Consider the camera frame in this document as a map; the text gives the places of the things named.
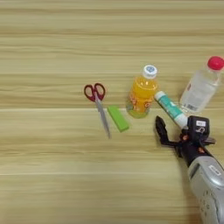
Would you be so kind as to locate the orange juice bottle white cap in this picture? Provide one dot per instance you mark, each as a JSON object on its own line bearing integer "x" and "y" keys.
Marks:
{"x": 142, "y": 93}

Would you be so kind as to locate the teal white glue stick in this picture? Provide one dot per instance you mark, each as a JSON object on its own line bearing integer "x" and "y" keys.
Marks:
{"x": 170, "y": 106}

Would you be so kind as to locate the clear bottle red cap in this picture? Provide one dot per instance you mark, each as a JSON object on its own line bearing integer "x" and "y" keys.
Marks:
{"x": 201, "y": 87}

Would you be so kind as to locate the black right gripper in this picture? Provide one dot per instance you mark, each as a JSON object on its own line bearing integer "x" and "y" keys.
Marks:
{"x": 192, "y": 150}

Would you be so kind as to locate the green rectangular block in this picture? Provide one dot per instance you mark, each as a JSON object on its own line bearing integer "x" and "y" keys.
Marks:
{"x": 118, "y": 118}

